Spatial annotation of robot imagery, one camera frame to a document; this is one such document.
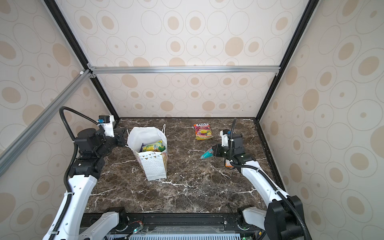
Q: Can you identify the orange Fox's candy bag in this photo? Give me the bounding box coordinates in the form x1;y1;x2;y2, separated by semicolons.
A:
224;159;235;170

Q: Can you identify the Fox's mint blossom candy bag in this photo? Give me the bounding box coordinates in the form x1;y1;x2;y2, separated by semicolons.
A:
200;148;214;159

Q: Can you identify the white paper bag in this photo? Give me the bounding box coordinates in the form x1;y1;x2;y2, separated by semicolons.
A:
127;125;168;181

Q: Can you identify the Fox's fruits candy bag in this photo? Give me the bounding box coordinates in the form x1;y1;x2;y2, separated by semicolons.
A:
194;123;213;140

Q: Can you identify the yellow green Fox's candy bag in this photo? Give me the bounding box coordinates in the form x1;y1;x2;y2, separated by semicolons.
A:
140;140;166;153

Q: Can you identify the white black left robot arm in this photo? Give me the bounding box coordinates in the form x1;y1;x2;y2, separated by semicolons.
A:
44;128;129;240

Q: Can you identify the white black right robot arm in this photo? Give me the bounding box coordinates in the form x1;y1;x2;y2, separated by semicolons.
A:
209;130;312;240

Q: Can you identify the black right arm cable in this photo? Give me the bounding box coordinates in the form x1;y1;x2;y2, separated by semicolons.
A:
224;117;313;240

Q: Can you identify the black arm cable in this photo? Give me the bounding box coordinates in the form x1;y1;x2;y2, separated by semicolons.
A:
224;117;313;240
47;106;100;240

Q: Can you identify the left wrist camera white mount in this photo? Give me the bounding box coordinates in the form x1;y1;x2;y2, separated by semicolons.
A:
98;115;115;138

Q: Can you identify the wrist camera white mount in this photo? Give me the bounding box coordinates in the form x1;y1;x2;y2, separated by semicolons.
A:
220;129;231;147
98;115;115;138

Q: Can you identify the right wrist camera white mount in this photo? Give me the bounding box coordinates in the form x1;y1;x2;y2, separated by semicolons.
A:
220;129;231;147

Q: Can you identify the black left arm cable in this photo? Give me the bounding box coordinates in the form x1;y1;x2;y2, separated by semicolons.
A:
47;106;100;240

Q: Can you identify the silver aluminium back rail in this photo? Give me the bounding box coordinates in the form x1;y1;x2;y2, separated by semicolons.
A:
91;65;280;74

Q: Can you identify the silver aluminium rail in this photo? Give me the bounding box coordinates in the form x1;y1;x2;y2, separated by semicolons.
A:
1;70;91;175
91;65;280;74

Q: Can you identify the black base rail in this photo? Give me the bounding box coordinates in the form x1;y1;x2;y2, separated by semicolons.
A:
79;211;313;240

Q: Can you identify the silver aluminium left rail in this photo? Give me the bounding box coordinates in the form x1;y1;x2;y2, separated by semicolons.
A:
1;70;91;175

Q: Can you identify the black corner frame post left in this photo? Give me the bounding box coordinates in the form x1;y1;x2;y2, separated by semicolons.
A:
43;0;120;122

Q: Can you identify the black corner frame post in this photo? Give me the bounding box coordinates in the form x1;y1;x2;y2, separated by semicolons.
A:
43;0;120;122
256;0;319;123

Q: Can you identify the black corner frame post right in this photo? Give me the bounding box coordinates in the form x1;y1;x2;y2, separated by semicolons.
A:
256;0;319;123

